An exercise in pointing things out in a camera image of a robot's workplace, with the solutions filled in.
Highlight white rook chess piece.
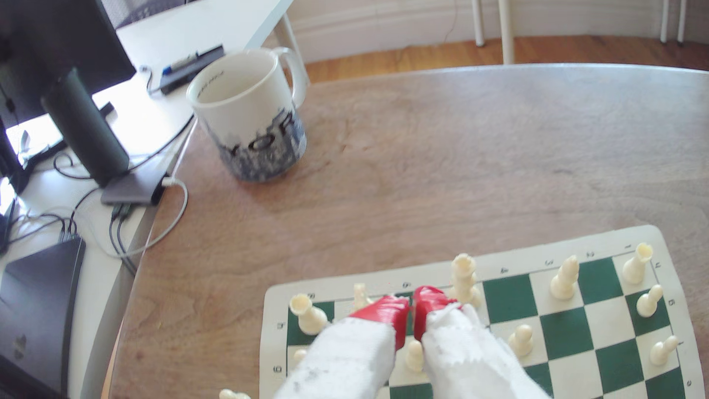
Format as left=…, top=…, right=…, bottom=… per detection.
left=621, top=242, right=654, bottom=286
left=288, top=294, right=329, bottom=336

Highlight black desk cable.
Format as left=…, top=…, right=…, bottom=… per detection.
left=52, top=113, right=195, bottom=181

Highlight white mug with skyline print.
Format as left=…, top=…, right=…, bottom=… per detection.
left=186, top=47, right=309, bottom=184

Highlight black hub cables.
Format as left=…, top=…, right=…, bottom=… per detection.
left=108, top=204, right=139, bottom=276

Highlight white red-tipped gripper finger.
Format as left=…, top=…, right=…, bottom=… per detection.
left=274, top=295, right=411, bottom=399
left=413, top=285, right=549, bottom=399

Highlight white bishop chess piece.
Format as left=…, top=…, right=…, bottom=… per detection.
left=549, top=255, right=580, bottom=301

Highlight blue capped marker pen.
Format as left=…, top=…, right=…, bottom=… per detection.
left=162, top=52, right=199, bottom=76

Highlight white furniture leg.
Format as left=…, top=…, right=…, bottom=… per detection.
left=471, top=0, right=516, bottom=65
left=659, top=0, right=688, bottom=45

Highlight black computer monitor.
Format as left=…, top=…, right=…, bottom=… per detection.
left=0, top=0, right=137, bottom=129

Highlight grey usb hub with cables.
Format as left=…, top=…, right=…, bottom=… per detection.
left=89, top=176, right=189, bottom=259

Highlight green white chess board mat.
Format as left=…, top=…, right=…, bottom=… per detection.
left=258, top=224, right=707, bottom=399

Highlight black flat laptop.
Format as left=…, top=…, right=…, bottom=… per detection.
left=0, top=235, right=87, bottom=398

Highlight white queen chess piece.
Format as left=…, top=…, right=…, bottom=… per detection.
left=448, top=253, right=483, bottom=308

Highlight dark grey monitor stand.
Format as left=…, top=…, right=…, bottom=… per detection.
left=41, top=66, right=131, bottom=187

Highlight white desk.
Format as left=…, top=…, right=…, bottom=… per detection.
left=0, top=0, right=311, bottom=399

